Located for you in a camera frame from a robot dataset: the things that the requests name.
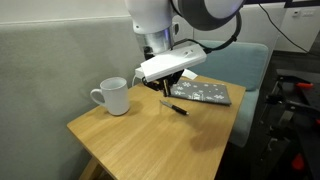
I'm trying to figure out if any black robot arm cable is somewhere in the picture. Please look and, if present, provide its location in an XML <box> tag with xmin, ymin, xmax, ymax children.
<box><xmin>171</xmin><ymin>11</ymin><xmax>243</xmax><ymax>55</ymax></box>

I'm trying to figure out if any white wall control panel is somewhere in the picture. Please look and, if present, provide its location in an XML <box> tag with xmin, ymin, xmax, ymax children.
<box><xmin>291</xmin><ymin>9</ymin><xmax>316</xmax><ymax>19</ymax></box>

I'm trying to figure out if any white ceramic mug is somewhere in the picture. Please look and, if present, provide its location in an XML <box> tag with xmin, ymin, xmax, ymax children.
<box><xmin>89</xmin><ymin>76</ymin><xmax>131</xmax><ymax>117</ymax></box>

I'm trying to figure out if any black monitor frame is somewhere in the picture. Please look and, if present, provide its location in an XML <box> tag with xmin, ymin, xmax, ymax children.
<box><xmin>243</xmin><ymin>0</ymin><xmax>320</xmax><ymax>9</ymax></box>

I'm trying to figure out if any wooden table leg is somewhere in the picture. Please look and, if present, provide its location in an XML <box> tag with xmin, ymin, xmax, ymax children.
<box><xmin>78</xmin><ymin>156</ymin><xmax>113</xmax><ymax>180</ymax></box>

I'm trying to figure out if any black pen silver tip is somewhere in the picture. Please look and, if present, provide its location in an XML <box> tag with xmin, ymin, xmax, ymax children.
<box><xmin>159</xmin><ymin>99</ymin><xmax>190</xmax><ymax>117</ymax></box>

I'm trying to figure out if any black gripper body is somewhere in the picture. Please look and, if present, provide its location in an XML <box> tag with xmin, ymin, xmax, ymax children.
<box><xmin>141</xmin><ymin>68</ymin><xmax>185</xmax><ymax>93</ymax></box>

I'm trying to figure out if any black robot platform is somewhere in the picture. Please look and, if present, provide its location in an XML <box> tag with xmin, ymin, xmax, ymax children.
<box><xmin>253</xmin><ymin>68</ymin><xmax>320</xmax><ymax>180</ymax></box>

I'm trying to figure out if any long grey felt partition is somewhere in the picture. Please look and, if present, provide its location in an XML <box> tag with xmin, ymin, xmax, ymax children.
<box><xmin>0</xmin><ymin>14</ymin><xmax>195</xmax><ymax>180</ymax></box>

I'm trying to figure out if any teal upholstered chair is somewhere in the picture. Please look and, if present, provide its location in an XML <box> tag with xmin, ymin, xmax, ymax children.
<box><xmin>187</xmin><ymin>39</ymin><xmax>270</xmax><ymax>148</ymax></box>

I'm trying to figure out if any black hanging wall cable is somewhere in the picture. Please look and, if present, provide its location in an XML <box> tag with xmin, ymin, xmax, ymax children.
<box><xmin>258</xmin><ymin>3</ymin><xmax>310</xmax><ymax>54</ymax></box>

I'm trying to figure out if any grey snowflake mat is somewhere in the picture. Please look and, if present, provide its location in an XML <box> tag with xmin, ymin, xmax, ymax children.
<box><xmin>169</xmin><ymin>79</ymin><xmax>233</xmax><ymax>107</ymax></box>

